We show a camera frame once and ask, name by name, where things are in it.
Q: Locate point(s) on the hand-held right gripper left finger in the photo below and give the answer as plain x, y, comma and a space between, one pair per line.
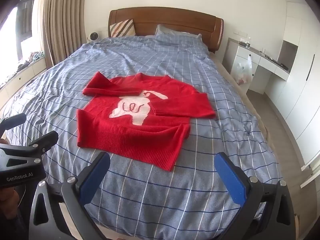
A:
96, 175

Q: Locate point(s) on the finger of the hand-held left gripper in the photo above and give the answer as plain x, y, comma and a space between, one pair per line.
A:
46, 140
13, 121

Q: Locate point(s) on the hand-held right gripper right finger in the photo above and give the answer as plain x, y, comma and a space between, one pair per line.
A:
231, 180

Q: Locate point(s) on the red knit sweater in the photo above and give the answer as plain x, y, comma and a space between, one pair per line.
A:
140, 135

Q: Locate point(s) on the pile of clothes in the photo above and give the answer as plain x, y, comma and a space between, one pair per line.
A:
35, 56

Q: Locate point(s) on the person's left hand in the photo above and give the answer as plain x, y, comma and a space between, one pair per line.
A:
8, 197

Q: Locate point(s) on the white window bench cabinet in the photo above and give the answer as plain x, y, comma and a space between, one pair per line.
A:
25, 75

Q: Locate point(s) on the window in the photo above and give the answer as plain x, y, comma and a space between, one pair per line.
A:
22, 20

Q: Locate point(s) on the white plastic bag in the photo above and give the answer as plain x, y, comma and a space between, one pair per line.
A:
241, 72

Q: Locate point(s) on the white round fan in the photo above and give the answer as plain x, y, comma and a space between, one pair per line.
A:
93, 36

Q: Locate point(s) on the beige curtain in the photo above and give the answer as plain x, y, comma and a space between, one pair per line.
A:
65, 17

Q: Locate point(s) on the white wardrobe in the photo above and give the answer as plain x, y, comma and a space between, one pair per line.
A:
300, 80

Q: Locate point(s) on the small black box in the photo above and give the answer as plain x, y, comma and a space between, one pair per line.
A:
283, 67

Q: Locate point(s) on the white desk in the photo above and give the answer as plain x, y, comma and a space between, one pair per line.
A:
250, 55

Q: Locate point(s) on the striped pillow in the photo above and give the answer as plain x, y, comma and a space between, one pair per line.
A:
122, 28

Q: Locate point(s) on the clear bottles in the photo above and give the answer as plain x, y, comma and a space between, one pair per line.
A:
247, 43

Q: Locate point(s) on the blue checked pillow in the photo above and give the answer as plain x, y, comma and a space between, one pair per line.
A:
170, 31

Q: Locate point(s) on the wooden headboard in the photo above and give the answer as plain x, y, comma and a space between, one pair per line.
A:
175, 20

